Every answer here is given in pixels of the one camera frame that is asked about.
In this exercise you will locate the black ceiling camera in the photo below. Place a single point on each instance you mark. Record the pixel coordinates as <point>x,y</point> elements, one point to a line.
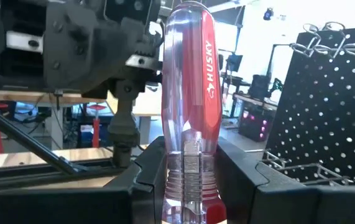
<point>268,14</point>

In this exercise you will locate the black perforated pegboard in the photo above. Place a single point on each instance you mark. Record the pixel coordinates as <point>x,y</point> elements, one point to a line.
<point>320,109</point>

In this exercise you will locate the red stand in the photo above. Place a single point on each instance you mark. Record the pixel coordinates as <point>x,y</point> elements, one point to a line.
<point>96,130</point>

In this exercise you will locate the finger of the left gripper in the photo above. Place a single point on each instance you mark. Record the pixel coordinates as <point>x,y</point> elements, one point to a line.
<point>123,130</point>

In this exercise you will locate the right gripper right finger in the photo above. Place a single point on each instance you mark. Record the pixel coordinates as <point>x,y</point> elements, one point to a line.
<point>289,205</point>

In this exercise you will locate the wooden background desk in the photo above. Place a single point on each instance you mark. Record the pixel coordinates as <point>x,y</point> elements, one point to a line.
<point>255,101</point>
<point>71,98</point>

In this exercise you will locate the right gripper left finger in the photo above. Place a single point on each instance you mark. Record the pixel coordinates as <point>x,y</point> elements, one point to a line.
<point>71,208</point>

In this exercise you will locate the black computer monitor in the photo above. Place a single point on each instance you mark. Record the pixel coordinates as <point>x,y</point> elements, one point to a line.
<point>234,62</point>

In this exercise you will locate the black aluminium table frame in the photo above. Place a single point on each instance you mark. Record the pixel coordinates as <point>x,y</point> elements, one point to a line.
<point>25,137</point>

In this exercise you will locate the black cabinet with pink lights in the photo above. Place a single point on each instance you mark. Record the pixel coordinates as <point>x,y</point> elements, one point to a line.
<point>253,124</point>

